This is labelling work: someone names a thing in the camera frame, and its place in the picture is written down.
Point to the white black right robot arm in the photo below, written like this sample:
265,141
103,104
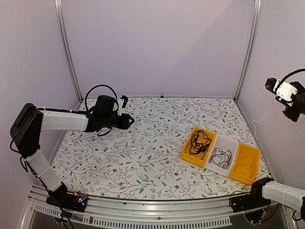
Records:
282,140

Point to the aluminium front rail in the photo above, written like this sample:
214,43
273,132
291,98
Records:
110,213

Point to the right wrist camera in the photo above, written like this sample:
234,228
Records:
283,91

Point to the aluminium frame post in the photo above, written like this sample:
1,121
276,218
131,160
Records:
249,50
66,48

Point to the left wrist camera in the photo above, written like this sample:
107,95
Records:
122,102

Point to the yellow bin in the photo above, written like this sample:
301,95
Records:
197,146
246,164

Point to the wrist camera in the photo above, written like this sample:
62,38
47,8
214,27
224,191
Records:
283,91
122,102

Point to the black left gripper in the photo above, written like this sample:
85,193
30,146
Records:
125,124

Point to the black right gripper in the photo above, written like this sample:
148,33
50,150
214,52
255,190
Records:
293,115

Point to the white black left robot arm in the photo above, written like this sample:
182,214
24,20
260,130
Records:
34,124

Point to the left aluminium frame post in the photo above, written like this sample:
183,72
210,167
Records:
66,48

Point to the yellow bin far right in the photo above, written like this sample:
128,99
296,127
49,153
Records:
246,164

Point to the translucent white bin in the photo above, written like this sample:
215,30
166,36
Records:
222,155

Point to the right aluminium frame post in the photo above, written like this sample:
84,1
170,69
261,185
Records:
249,50

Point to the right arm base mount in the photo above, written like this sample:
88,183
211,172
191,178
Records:
250,202

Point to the yellow bin nearest centre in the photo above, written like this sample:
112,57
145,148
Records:
197,146

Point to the floral patterned table cloth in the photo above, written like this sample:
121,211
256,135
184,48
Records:
144,161

